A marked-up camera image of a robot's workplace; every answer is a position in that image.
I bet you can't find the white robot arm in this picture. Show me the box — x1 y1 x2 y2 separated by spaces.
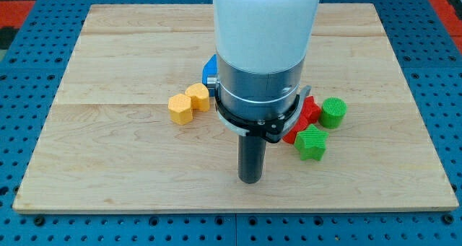
212 0 320 143

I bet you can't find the yellow heart block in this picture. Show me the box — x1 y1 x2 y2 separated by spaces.
185 83 210 112

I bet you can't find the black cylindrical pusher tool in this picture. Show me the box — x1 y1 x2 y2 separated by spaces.
237 136 266 184

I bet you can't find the blue block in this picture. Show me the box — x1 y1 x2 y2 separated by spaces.
201 55 217 97

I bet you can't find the yellow hexagon block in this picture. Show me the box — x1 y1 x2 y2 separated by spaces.
168 94 193 125

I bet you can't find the red round block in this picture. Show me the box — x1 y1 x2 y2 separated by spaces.
282 115 308 144

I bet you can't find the red star block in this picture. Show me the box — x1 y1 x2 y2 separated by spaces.
301 96 321 124

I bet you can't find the green star block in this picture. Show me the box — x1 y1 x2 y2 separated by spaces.
294 124 329 161

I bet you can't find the green cylinder block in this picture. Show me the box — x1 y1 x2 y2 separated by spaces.
318 97 348 129

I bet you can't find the wooden board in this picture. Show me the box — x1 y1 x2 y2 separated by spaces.
13 4 458 214

